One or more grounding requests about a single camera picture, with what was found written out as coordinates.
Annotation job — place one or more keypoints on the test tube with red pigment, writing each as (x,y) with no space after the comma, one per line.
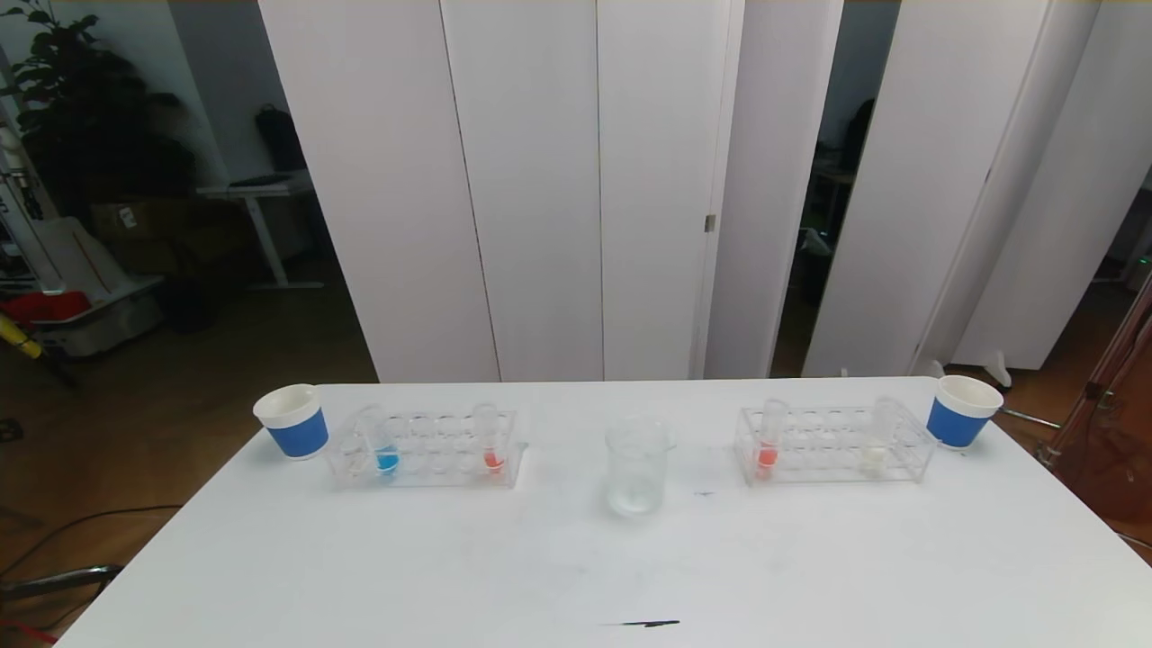
(767,457)
(492,461)

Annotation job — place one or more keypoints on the test tube with blue pigment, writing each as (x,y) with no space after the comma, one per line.
(386,461)

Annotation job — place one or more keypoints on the clear glass beaker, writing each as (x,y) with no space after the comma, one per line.
(637,486)

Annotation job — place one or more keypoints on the clear acrylic test tube rack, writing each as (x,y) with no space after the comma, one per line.
(828,454)
(432,470)

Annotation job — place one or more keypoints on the test tube with white pigment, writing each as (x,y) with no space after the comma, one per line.
(873,457)

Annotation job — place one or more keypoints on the white partition panel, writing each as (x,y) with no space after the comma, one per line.
(657,180)
(378,180)
(531,180)
(918,180)
(1062,198)
(765,180)

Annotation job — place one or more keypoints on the blue white paper cup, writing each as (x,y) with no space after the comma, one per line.
(956,423)
(297,434)

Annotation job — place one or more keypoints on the white office desk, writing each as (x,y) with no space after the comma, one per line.
(256,189)

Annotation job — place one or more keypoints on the black backpack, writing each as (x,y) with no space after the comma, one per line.
(279,139)

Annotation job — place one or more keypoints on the white partition foot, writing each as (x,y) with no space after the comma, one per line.
(997,369)

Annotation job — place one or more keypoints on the brown cardboard box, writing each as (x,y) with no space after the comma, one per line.
(135,220)

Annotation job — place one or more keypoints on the white floor machine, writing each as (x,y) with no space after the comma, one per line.
(81,261)

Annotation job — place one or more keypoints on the dark green potted plant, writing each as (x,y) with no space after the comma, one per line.
(81,117)

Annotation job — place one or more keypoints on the metal chair leg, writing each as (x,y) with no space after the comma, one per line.
(63,580)

